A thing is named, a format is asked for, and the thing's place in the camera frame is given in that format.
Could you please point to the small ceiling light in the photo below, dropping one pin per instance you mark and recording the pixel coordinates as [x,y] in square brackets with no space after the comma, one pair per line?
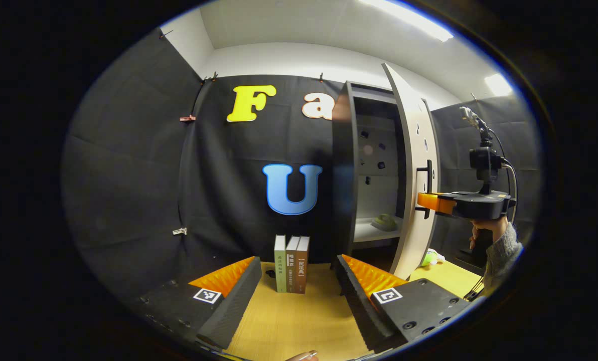
[498,85]

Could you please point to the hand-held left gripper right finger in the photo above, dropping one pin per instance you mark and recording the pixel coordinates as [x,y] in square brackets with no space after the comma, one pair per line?
[359,306]

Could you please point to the red backdrop clip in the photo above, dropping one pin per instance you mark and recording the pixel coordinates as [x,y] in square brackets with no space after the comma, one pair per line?
[188,119]

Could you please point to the black backdrop cloth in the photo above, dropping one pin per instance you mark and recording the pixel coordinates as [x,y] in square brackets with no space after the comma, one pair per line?
[128,175]

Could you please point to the reddish brown book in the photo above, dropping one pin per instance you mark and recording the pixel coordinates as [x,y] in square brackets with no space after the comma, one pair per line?
[303,265]

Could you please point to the beige cabinet door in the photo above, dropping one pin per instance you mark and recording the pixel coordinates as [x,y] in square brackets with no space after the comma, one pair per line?
[412,240]

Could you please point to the green plush toy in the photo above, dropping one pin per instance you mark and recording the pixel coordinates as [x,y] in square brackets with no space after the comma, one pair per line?
[432,258]

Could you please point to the long ceiling light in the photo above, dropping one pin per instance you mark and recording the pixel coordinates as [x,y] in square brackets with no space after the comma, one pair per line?
[414,20]

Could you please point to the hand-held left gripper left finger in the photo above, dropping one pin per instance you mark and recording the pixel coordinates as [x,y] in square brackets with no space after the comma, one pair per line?
[234,311]

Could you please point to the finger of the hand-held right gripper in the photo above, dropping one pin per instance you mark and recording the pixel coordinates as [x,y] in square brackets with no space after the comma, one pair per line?
[437,202]

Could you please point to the white backdrop clip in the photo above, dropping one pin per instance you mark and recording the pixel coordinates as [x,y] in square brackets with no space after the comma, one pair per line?
[179,231]

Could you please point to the tan book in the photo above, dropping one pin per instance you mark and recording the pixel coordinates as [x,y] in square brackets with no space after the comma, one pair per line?
[292,265]

